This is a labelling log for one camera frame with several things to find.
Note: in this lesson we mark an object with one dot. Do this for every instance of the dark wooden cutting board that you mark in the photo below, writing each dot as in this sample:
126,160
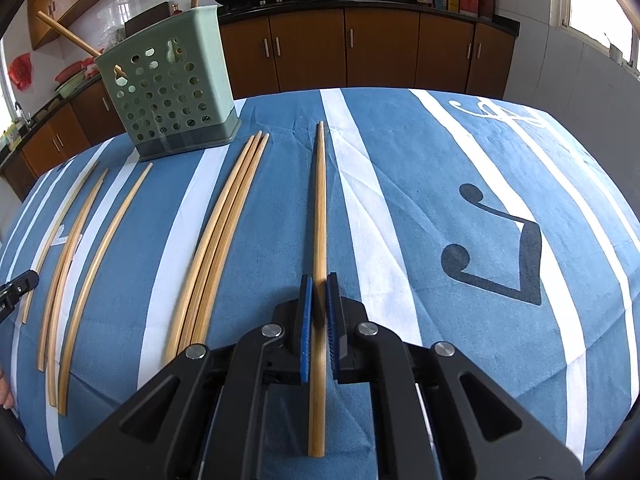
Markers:
150,17

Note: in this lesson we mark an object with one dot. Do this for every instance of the steel faucet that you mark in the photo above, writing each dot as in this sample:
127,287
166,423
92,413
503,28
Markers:
20,110

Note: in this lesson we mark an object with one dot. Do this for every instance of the green basin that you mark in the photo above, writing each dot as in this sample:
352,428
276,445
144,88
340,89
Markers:
75,87

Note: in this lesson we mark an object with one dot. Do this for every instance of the person's left hand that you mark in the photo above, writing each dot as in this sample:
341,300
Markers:
5,390

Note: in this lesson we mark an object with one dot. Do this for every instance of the bright side window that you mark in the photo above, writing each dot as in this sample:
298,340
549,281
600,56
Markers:
600,5

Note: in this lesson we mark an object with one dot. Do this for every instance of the blue striped tablecloth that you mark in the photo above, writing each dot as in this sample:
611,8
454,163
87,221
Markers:
425,210

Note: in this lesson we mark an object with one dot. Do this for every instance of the white plastic bag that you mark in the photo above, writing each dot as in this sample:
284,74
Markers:
112,35

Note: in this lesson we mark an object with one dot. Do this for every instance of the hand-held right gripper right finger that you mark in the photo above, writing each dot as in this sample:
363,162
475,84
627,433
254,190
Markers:
332,330

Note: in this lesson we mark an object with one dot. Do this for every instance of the red plastic bag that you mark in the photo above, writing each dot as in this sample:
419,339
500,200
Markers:
90,66

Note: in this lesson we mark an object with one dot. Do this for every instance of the red bag on wall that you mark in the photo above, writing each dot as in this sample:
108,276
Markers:
20,71

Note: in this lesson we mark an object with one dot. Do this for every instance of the group of bamboo chopsticks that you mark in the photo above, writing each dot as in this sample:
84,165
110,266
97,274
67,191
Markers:
210,260

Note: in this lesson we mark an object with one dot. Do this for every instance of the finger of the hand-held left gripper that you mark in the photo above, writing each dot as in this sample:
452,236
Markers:
20,287

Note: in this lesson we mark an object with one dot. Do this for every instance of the green perforated utensil holder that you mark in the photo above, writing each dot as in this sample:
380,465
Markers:
165,100

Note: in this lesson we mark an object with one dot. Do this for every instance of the wooden lower kitchen cabinets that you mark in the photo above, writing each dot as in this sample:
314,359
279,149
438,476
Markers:
380,55

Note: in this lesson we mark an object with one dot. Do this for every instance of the red basin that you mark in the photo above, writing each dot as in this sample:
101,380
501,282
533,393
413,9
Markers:
72,72

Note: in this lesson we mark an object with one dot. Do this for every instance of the yellow dish soap bottle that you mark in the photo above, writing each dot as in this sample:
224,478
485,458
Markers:
11,136

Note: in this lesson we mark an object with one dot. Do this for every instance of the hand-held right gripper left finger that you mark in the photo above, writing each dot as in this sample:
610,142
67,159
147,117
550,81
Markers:
306,330

